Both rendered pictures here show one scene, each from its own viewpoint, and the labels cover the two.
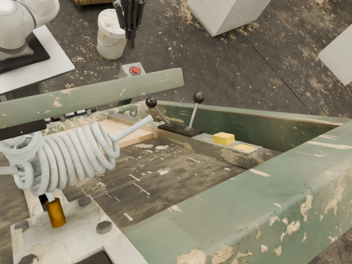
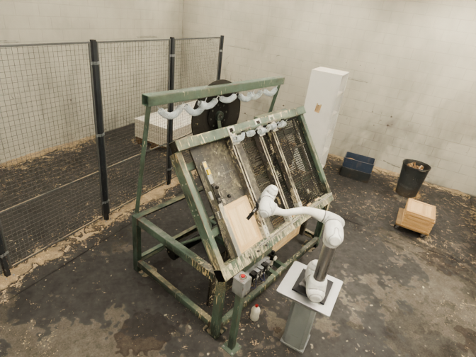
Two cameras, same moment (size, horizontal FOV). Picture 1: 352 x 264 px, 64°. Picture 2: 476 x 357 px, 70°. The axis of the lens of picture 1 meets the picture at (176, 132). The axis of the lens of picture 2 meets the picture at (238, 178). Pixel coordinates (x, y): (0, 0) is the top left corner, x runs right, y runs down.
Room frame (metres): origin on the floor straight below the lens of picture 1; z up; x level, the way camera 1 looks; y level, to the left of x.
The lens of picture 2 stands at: (3.19, 0.50, 3.01)
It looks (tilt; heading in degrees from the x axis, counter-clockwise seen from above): 27 degrees down; 187
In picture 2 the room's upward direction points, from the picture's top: 8 degrees clockwise
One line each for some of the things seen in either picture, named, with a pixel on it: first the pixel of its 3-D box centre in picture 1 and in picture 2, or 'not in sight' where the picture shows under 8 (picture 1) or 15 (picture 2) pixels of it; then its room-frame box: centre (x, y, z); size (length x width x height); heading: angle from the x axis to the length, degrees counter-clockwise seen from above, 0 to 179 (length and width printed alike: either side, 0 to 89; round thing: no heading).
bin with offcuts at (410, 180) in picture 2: not in sight; (411, 178); (-3.30, 3.15, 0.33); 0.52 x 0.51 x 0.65; 161
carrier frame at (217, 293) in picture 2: not in sight; (237, 231); (-0.34, 0.17, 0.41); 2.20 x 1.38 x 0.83; 150
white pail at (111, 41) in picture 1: (114, 32); not in sight; (1.76, 1.01, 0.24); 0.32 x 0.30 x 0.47; 161
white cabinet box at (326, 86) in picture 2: not in sight; (319, 121); (-3.77, 1.18, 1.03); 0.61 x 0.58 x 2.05; 161
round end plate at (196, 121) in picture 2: not in sight; (219, 115); (-0.46, -0.25, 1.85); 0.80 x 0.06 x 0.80; 150
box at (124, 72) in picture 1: (131, 80); (241, 284); (0.98, 0.39, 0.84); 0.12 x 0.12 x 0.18; 60
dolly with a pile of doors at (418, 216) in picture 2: not in sight; (414, 216); (-2.02, 2.91, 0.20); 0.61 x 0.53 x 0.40; 161
